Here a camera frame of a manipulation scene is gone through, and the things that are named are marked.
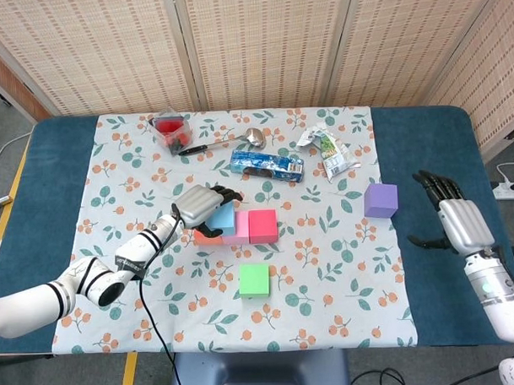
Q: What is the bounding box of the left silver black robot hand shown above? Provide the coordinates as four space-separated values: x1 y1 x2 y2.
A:
170 183 246 241

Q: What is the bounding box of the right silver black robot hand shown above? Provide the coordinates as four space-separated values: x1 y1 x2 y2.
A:
405 166 496 259

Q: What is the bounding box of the light blue foam cube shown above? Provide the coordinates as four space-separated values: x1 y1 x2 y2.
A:
206 201 237 237

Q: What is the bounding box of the orange foam cube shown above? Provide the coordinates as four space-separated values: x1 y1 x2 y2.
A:
194 226 225 247

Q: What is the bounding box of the pink foam cube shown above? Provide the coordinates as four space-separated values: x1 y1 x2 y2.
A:
220 210 252 246

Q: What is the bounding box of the red foam cube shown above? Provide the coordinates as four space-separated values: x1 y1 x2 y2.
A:
247 209 280 245

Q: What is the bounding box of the purple foam cube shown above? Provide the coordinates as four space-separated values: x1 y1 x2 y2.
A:
362 182 400 220

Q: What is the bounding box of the green foam cube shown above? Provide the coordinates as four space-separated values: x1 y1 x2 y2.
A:
237 263 272 300

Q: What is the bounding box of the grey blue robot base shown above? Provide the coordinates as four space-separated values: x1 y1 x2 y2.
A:
168 347 352 385

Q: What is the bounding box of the white power strip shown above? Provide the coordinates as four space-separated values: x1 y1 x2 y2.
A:
491 181 514 201

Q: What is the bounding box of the clear box with red contents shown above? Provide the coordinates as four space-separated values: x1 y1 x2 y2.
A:
148 111 193 157

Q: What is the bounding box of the blue cookie box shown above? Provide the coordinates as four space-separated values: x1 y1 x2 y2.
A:
230 147 306 186

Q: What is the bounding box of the floral print tablecloth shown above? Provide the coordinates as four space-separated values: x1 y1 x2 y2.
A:
42 104 419 361

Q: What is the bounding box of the crumpled white green snack bag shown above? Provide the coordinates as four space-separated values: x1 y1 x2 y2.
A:
296 121 362 184

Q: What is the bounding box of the teal table cover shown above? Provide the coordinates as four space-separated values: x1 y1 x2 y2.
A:
0 100 514 364

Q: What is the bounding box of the bamboo folding screen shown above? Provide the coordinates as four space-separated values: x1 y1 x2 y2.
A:
0 0 514 171

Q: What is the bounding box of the white charger cable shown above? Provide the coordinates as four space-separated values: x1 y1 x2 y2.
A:
495 161 514 185

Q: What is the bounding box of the metal ladle with black handle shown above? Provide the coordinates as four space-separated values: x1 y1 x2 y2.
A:
177 127 268 157

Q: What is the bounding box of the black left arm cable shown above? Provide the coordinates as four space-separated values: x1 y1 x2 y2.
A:
136 218 193 385

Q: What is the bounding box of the black floor cable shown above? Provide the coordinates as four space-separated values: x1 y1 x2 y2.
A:
350 366 407 385

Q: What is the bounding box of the white floor cable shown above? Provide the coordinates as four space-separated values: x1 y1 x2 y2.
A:
0 131 33 167

